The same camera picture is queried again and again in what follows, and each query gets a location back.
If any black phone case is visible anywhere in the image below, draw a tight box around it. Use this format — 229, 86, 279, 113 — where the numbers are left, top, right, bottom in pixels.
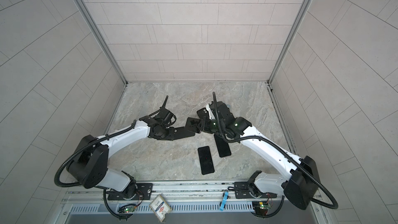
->
197, 107, 214, 119
185, 117, 205, 134

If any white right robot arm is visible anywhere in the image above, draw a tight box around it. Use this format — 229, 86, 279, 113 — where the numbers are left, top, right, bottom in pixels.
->
197, 101, 319, 210

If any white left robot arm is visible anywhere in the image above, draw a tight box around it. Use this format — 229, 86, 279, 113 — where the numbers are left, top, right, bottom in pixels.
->
66, 108, 195, 194

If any black phone right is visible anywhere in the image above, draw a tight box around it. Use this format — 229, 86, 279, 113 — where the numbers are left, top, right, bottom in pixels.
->
214, 134, 232, 158

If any black phone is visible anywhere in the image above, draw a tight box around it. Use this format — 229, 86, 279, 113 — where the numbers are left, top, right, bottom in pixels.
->
198, 146, 215, 175
214, 134, 232, 158

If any black phone middle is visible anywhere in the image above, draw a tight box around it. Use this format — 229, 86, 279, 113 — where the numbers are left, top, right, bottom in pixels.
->
198, 146, 215, 175

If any blue clip tag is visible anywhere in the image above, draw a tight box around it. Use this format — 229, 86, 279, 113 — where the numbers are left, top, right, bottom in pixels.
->
219, 191, 229, 211

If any white label card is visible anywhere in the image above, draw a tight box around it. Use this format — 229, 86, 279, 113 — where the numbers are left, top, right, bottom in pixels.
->
149, 195, 172, 223

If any right circuit board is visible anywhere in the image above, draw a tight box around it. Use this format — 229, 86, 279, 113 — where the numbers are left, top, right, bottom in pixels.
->
252, 201, 272, 218

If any circuit board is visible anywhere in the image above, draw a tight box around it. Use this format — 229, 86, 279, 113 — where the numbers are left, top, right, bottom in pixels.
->
118, 204, 137, 214
252, 201, 272, 218

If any left circuit board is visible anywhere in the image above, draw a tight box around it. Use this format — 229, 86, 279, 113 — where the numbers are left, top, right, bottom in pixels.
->
118, 204, 137, 214

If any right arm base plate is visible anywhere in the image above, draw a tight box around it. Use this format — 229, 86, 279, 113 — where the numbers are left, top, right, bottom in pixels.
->
229, 181, 278, 199

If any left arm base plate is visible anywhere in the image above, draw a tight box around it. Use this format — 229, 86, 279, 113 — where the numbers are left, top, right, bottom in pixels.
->
107, 183, 153, 201

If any aluminium front rail frame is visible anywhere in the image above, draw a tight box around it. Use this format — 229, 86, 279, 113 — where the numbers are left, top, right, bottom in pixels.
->
50, 179, 330, 224

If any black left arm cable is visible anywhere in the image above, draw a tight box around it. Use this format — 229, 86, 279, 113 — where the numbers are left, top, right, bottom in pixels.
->
54, 95, 170, 189

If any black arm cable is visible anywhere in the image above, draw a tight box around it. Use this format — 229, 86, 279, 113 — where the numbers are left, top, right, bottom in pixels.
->
54, 95, 170, 189
212, 91, 339, 209

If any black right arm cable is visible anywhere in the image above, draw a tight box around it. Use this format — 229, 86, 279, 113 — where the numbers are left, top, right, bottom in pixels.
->
212, 91, 339, 209

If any aluminium corner rail left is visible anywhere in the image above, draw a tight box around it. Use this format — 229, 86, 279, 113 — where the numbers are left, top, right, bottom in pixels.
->
73, 0, 128, 85

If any aluminium corner rail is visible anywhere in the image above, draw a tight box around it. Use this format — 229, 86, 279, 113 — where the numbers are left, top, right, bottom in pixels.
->
73, 0, 128, 85
268, 0, 312, 85

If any aluminium corner rail right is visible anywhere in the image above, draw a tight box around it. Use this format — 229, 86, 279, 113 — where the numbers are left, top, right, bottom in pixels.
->
268, 0, 312, 85

